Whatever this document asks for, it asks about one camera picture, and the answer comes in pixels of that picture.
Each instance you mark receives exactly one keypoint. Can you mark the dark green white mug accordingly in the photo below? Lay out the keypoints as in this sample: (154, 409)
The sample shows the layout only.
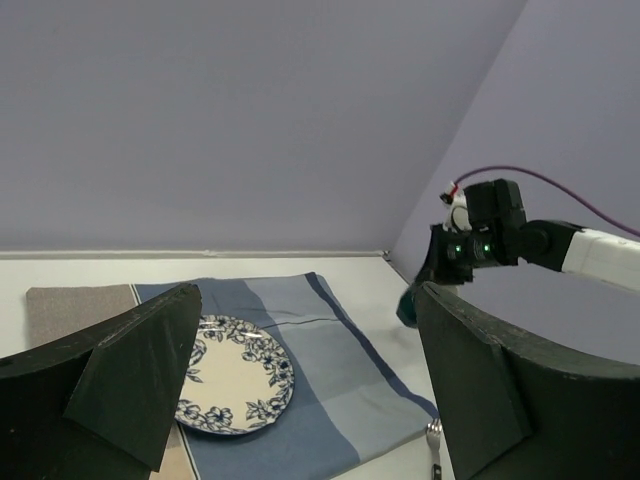
(405, 310)

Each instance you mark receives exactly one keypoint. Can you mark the blue beige checked cloth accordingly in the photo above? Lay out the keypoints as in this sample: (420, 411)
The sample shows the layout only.
(348, 405)

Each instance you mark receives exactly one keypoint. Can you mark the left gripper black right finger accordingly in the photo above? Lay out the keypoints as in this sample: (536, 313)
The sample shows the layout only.
(515, 405)

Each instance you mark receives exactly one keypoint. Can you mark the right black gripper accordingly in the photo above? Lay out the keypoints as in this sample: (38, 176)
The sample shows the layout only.
(495, 211)

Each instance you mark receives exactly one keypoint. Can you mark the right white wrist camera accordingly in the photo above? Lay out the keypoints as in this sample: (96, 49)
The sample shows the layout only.
(457, 217)

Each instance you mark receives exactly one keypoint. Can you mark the blue floral white plate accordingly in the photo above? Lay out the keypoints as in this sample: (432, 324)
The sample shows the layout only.
(240, 379)

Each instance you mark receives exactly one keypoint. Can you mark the silver fork black handle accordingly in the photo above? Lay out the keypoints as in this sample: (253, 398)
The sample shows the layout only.
(433, 433)

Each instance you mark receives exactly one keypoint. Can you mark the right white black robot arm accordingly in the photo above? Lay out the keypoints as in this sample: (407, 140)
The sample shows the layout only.
(567, 248)

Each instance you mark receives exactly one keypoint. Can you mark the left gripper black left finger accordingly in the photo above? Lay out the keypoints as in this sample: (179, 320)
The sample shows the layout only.
(99, 403)

